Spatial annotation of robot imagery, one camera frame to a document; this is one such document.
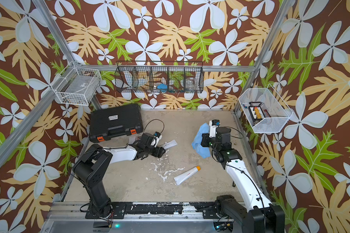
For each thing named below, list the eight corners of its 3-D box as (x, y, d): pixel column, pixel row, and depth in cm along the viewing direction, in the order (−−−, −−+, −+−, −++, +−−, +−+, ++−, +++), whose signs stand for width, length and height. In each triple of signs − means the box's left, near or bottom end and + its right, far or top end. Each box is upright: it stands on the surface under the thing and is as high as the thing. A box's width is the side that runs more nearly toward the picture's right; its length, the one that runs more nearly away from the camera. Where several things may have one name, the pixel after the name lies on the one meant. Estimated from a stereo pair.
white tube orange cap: (176, 185, 84) (176, 184, 83) (173, 178, 87) (173, 177, 85) (201, 171, 90) (201, 169, 88) (197, 165, 92) (197, 163, 90)
